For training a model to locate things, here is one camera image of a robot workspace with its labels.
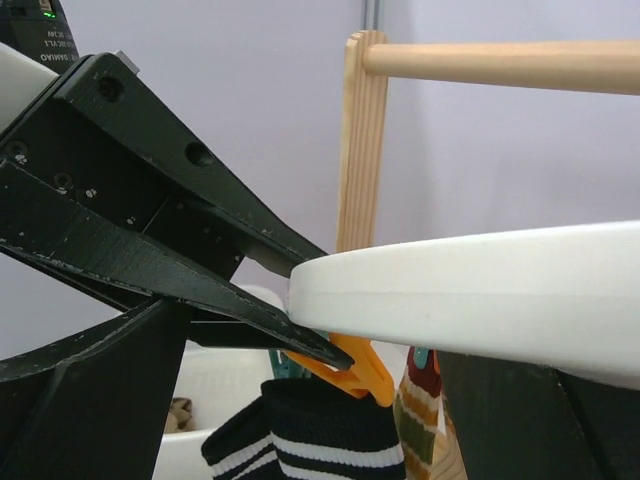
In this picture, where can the left wooden post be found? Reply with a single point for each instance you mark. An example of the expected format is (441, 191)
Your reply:
(362, 131)

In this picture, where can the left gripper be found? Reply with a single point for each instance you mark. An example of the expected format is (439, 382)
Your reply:
(109, 155)

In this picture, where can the teal clothespin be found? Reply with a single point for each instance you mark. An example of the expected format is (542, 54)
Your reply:
(283, 367)

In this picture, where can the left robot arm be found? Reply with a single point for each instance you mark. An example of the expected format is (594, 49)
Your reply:
(37, 46)

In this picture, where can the orange clothespin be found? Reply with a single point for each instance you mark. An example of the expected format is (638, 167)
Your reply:
(367, 375)

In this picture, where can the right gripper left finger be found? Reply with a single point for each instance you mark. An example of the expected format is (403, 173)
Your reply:
(93, 405)

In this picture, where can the striped colourful sock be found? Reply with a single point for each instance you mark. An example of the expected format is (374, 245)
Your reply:
(416, 411)

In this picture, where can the white clip hanger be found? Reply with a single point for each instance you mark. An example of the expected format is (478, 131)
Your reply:
(565, 297)

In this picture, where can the white plastic bin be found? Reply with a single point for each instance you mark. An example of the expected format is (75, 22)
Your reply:
(219, 382)

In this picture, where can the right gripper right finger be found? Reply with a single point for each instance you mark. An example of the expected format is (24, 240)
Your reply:
(522, 421)

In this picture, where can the black sock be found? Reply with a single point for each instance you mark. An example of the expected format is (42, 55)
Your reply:
(306, 429)

